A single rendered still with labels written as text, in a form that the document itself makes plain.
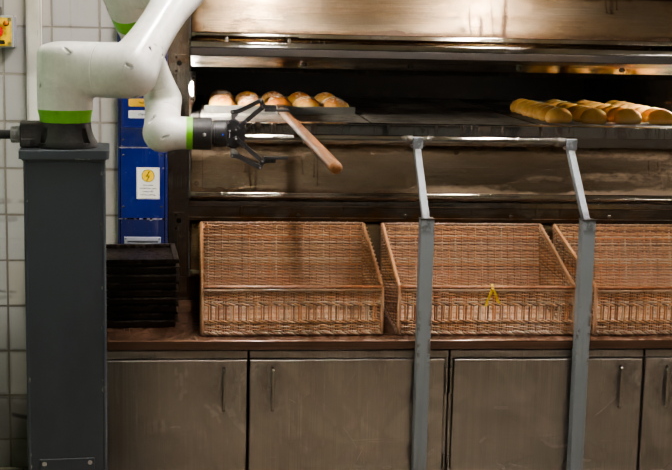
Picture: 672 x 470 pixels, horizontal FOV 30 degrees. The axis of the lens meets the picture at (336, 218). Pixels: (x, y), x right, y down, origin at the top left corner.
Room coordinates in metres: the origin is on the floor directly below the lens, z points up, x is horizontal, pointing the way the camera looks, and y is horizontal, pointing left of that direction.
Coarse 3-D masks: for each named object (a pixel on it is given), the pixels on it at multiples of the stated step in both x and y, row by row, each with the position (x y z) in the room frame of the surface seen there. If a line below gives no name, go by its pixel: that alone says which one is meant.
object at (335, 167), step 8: (280, 112) 4.36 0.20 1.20; (288, 112) 4.21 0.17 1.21; (288, 120) 4.00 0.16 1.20; (296, 120) 3.89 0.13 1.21; (296, 128) 3.70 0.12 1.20; (304, 128) 3.61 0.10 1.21; (304, 136) 3.44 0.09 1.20; (312, 136) 3.37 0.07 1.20; (312, 144) 3.22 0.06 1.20; (320, 144) 3.16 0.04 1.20; (320, 152) 3.02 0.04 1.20; (328, 152) 2.98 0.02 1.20; (328, 160) 2.85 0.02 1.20; (336, 160) 2.81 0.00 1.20; (328, 168) 2.82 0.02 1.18; (336, 168) 2.78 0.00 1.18
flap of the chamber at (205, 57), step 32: (192, 64) 4.13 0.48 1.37; (224, 64) 4.13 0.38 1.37; (256, 64) 4.13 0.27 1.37; (288, 64) 4.13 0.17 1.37; (320, 64) 4.13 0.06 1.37; (352, 64) 4.13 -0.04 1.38; (384, 64) 4.13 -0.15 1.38; (416, 64) 4.13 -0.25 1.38; (448, 64) 4.13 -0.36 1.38; (480, 64) 4.13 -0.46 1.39; (512, 64) 4.13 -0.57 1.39; (544, 64) 4.13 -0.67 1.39; (576, 64) 4.13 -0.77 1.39; (608, 64) 4.13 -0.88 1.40; (640, 64) 4.13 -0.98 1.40
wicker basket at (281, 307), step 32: (224, 224) 4.09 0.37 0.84; (256, 224) 4.11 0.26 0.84; (288, 224) 4.12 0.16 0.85; (320, 224) 4.13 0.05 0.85; (352, 224) 4.14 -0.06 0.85; (224, 256) 4.07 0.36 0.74; (256, 256) 4.08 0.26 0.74; (288, 256) 4.09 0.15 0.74; (320, 256) 4.10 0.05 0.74; (352, 256) 4.12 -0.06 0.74; (224, 288) 3.63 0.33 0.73; (256, 288) 3.65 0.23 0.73; (288, 288) 3.66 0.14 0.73; (320, 288) 3.67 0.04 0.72; (352, 288) 3.68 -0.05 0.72; (384, 288) 3.71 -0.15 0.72; (224, 320) 3.64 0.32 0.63; (256, 320) 3.65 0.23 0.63; (288, 320) 3.66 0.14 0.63; (320, 320) 3.67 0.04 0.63; (352, 320) 3.68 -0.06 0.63
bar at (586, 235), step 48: (384, 144) 3.82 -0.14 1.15; (432, 144) 3.83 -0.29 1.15; (480, 144) 3.84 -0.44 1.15; (528, 144) 3.85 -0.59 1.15; (576, 144) 3.86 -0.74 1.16; (576, 192) 3.75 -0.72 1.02; (432, 240) 3.59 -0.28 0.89; (576, 288) 3.67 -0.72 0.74; (576, 336) 3.64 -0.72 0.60; (576, 384) 3.64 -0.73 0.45; (576, 432) 3.64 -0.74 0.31
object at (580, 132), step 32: (256, 128) 4.14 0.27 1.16; (288, 128) 4.15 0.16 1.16; (320, 128) 4.16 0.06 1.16; (352, 128) 4.17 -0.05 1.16; (384, 128) 4.18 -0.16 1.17; (416, 128) 4.19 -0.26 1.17; (448, 128) 4.21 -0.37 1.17; (480, 128) 4.22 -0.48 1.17; (512, 128) 4.23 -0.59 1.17; (544, 128) 4.24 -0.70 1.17; (576, 128) 4.25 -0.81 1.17; (608, 128) 4.26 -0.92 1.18; (640, 128) 4.27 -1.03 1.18
